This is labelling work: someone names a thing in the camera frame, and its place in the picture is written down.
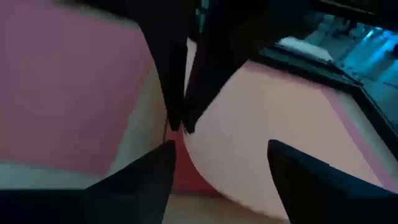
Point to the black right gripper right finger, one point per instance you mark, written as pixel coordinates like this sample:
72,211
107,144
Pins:
326,199

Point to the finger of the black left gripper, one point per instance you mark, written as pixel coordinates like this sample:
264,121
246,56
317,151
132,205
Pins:
217,68
171,71

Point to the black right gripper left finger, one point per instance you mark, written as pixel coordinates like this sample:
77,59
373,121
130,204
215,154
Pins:
140,193

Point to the orange paper sheet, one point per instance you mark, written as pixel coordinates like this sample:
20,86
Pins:
264,109

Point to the red paper sheet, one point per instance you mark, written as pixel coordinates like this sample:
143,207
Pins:
62,93

